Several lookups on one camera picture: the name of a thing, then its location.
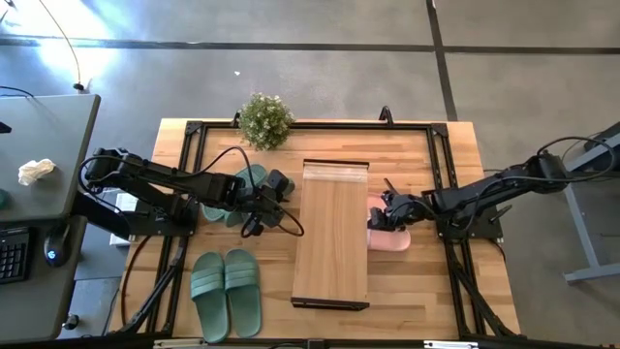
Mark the small green potted plant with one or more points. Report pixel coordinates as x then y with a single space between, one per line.
265 121

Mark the small black desk object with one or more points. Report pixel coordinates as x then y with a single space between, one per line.
4 128

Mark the silver aluminium extrusion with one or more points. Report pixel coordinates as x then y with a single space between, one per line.
450 345
179 344

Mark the black desk foot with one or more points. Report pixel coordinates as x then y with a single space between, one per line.
71 322

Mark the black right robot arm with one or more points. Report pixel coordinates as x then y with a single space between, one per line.
484 191

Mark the dark grey desk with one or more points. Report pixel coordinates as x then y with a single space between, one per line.
39 300

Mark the grey metal side table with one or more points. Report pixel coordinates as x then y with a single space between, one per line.
582 232

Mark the black keyboard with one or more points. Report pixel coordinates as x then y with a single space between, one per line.
13 254

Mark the white power strip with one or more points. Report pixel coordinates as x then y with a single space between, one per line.
120 239

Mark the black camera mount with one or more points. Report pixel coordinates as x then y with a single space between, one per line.
315 344

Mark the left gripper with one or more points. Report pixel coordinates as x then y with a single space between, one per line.
264 208

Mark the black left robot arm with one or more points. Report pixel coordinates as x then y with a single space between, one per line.
160 174

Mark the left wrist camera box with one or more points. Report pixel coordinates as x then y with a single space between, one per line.
278 180

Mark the crumpled white tissue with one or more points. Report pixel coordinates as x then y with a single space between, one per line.
35 170

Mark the light grey desk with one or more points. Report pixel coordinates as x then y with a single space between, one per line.
48 136

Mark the black aluminium table frame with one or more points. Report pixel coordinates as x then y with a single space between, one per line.
339 125

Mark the black computer mouse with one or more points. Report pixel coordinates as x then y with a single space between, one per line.
57 247

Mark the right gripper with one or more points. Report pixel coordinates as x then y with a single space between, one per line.
407 211

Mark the wooden shelf with black feet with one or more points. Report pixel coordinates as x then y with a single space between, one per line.
331 242

